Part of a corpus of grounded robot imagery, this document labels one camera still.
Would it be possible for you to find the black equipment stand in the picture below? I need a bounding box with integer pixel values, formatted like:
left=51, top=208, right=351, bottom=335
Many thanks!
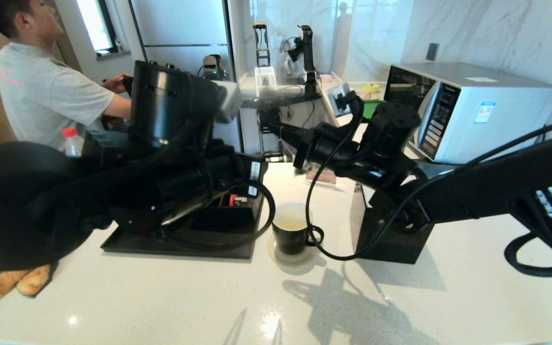
left=240, top=91, right=324, bottom=164

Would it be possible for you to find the acrylic QR code sign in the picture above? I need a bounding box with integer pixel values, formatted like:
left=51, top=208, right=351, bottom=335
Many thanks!
left=306, top=163, right=338, bottom=185

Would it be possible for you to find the black compartment organizer box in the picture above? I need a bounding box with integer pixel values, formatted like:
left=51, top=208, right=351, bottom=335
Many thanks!
left=192, top=189, right=265, bottom=230

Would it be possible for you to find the green cutting board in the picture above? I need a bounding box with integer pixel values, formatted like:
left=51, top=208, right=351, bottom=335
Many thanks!
left=362, top=100, right=383, bottom=120

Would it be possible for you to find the black mug white inside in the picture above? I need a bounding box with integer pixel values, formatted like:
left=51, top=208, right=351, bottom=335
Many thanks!
left=271, top=202, right=324, bottom=255

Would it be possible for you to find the black ladder rack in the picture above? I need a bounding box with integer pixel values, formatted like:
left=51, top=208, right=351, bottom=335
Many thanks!
left=253, top=22, right=271, bottom=69

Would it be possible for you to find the beige coaster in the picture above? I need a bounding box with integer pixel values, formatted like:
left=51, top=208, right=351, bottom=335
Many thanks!
left=267, top=234, right=318, bottom=265

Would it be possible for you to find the black serving tray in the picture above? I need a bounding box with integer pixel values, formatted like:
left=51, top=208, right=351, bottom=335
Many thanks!
left=101, top=225, right=257, bottom=260

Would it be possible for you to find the black tissue box white lid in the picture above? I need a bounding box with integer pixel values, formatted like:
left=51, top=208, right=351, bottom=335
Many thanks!
left=350, top=184, right=434, bottom=265

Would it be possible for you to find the grey refrigerator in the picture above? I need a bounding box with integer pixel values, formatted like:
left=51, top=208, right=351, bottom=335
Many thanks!
left=130, top=0, right=246, bottom=149

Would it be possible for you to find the water bottle red cap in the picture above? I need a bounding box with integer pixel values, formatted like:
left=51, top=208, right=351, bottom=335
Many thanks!
left=62, top=127, right=86, bottom=158

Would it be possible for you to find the silver microwave oven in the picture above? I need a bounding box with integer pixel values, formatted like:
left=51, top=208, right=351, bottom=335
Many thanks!
left=384, top=61, right=552, bottom=165

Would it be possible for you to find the window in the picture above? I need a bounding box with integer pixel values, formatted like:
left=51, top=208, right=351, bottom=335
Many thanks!
left=76, top=0, right=118, bottom=56

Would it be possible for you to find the person in grey t-shirt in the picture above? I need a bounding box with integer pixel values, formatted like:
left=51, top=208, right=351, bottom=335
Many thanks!
left=0, top=0, right=133, bottom=151

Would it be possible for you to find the grey and orange cloth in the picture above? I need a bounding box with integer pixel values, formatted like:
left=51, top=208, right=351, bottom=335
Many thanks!
left=0, top=263, right=56, bottom=299

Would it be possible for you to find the black left camera cable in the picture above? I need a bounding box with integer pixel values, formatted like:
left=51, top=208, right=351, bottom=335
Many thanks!
left=161, top=180, right=276, bottom=251

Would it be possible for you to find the black camera cable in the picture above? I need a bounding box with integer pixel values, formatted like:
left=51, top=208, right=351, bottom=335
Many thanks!
left=305, top=93, right=552, bottom=262
left=161, top=180, right=276, bottom=251

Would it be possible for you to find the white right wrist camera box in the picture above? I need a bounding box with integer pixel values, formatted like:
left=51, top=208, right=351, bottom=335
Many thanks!
left=328, top=82, right=360, bottom=116

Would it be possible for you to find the black right camera cable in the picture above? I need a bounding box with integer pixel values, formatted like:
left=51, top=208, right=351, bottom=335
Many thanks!
left=305, top=93, right=552, bottom=262

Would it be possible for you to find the black braided cable sleeve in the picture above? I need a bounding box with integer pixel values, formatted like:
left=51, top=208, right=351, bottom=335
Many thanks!
left=504, top=232, right=552, bottom=277

